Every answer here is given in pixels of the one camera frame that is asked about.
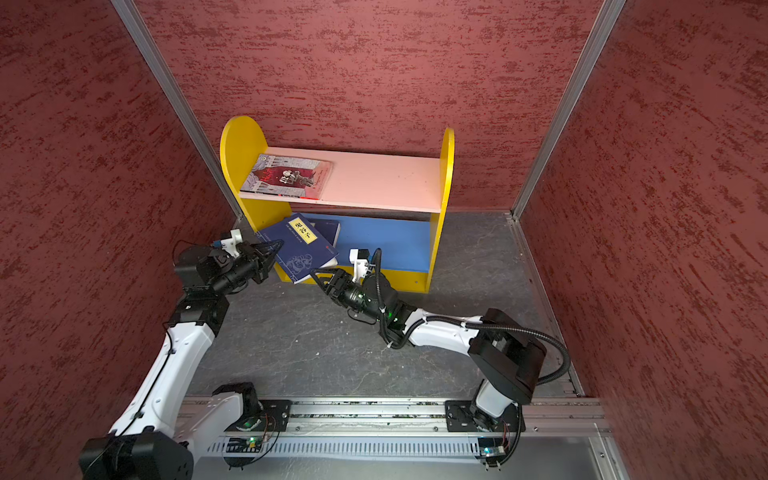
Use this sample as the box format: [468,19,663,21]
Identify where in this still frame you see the black corrugated right cable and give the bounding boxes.
[371,248,571,386]

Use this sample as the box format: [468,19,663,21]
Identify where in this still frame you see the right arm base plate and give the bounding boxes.
[444,400,526,433]

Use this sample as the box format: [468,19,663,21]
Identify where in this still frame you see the right aluminium corner post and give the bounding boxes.
[511,0,626,222]

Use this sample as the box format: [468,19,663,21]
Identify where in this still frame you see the left aluminium corner post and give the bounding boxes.
[111,0,244,220]

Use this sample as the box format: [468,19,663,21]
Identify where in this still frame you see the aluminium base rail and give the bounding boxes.
[173,395,610,436]

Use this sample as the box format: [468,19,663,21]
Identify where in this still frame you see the aluminium corner post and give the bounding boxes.
[511,0,626,222]
[111,0,244,220]

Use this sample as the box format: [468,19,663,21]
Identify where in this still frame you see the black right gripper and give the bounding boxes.
[313,266,388,322]

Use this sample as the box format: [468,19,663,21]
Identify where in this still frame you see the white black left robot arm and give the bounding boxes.
[79,231,283,479]

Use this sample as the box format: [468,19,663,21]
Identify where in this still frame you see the green circuit board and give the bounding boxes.
[477,437,508,468]
[225,437,263,455]

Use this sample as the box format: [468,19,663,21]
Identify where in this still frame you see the blue Chinese book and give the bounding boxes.
[307,217,341,247]
[256,213,338,284]

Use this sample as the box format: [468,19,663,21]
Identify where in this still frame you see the yellow pink blue bookshelf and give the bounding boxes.
[220,116,456,293]

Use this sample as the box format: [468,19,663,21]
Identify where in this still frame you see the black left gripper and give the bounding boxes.
[211,239,284,294]

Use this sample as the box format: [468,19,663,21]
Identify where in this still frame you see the pink Hamlet picture book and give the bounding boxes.
[240,154,334,200]

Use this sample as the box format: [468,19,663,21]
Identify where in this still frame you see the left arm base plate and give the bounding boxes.
[235,399,293,433]

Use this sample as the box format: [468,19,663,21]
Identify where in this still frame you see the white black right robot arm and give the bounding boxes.
[310,268,570,431]

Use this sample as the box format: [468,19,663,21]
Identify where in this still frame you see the left green circuit board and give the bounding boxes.
[225,437,263,455]

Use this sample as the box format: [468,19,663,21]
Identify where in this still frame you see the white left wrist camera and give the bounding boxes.
[212,229,243,259]

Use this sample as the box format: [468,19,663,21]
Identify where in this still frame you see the right green circuit board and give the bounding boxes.
[477,437,508,468]

